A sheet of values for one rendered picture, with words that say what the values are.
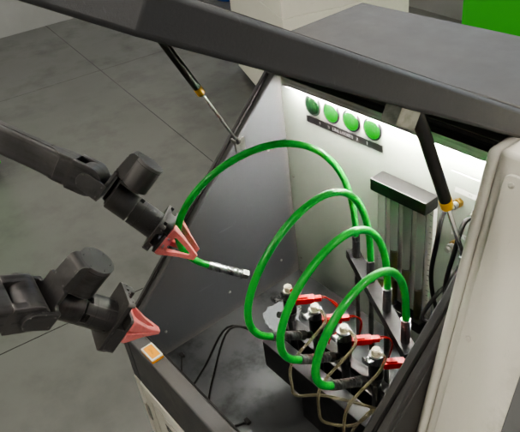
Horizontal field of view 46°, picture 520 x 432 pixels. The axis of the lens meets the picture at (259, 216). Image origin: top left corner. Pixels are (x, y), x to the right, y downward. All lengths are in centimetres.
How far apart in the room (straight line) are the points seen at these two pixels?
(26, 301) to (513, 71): 93
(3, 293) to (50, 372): 198
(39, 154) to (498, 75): 86
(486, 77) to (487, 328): 48
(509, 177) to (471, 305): 21
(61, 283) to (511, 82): 84
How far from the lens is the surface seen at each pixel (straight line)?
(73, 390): 280
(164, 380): 141
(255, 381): 152
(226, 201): 149
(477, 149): 111
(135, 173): 118
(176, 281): 151
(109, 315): 103
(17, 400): 287
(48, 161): 123
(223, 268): 129
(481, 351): 100
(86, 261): 95
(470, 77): 123
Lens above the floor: 199
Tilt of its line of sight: 35 degrees down
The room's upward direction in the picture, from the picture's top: 8 degrees counter-clockwise
